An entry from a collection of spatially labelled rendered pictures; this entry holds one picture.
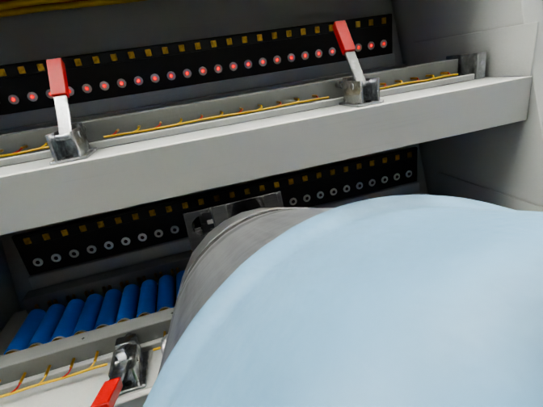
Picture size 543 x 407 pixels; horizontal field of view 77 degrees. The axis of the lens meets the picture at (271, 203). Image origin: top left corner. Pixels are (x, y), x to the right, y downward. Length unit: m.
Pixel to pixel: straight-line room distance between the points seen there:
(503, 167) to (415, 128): 0.16
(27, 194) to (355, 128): 0.28
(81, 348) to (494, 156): 0.50
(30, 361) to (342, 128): 0.35
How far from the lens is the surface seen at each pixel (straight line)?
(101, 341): 0.37
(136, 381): 0.34
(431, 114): 0.38
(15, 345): 0.43
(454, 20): 0.54
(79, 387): 0.37
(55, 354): 0.39
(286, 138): 0.31
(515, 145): 0.48
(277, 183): 0.46
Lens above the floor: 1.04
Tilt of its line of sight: 4 degrees down
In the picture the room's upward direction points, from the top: 13 degrees counter-clockwise
